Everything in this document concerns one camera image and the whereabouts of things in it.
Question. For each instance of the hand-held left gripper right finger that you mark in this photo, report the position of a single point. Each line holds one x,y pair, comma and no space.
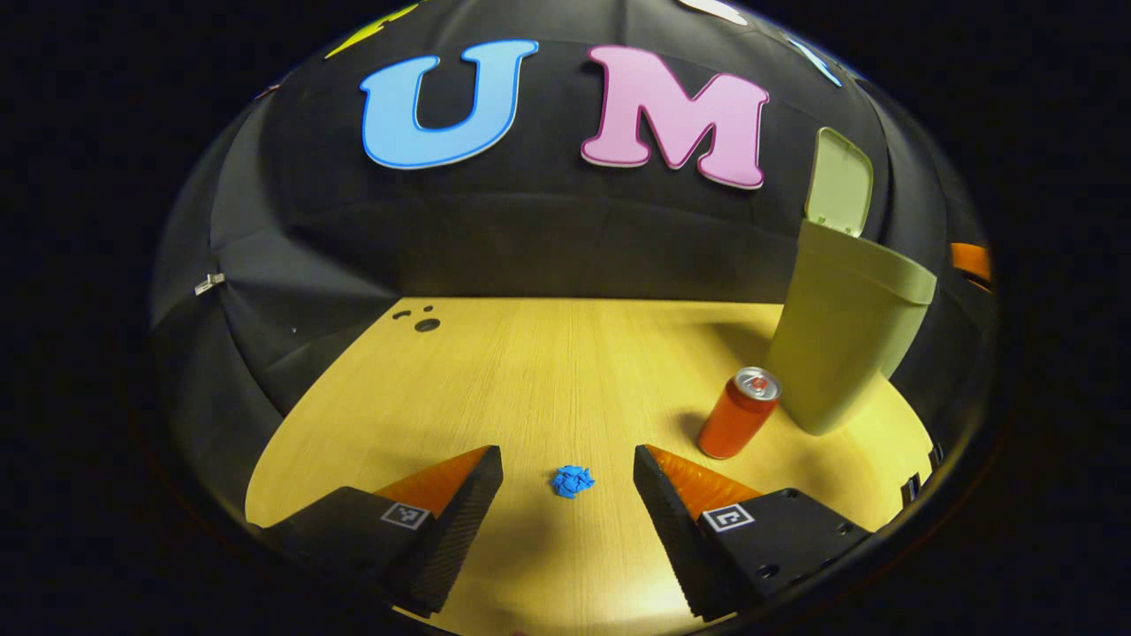
671,530

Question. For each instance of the wooden desktop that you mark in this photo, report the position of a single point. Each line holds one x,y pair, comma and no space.
548,389

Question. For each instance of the orange pop can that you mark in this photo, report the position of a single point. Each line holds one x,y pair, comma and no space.
735,420

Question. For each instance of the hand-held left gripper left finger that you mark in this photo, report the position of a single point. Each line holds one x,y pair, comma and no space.
459,521

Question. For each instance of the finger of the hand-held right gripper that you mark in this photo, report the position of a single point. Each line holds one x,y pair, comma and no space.
970,261

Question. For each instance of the silver cloth clip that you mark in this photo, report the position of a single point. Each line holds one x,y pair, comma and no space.
209,283

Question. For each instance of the green garbage bin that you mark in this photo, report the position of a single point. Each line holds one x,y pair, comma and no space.
839,336

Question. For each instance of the blue paper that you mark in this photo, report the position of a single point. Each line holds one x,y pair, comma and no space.
573,481

